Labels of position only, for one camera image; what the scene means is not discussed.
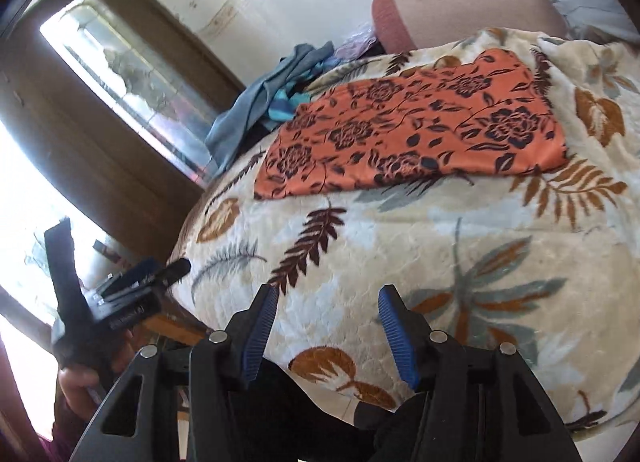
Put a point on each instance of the dark wooden door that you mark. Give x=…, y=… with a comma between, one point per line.
x=100, y=156

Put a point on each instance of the stained glass door panel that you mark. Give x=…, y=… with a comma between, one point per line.
x=135, y=86

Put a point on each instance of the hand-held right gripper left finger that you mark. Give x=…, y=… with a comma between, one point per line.
x=258, y=337

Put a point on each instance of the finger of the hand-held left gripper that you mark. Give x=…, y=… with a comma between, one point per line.
x=60, y=257
x=155, y=274

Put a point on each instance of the teal striped cloth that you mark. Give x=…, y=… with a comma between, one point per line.
x=282, y=104

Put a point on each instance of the cream leaf print blanket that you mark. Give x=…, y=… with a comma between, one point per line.
x=450, y=262

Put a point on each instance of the person's left hand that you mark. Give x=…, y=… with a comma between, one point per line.
x=75, y=387

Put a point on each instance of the orange black floral shirt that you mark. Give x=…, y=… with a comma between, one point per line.
x=415, y=126

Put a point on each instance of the person's left forearm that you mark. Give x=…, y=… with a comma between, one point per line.
x=60, y=444

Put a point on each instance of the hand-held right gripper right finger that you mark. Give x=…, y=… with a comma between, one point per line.
x=397, y=337

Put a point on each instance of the blue-grey cloth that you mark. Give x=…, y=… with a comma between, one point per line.
x=260, y=96

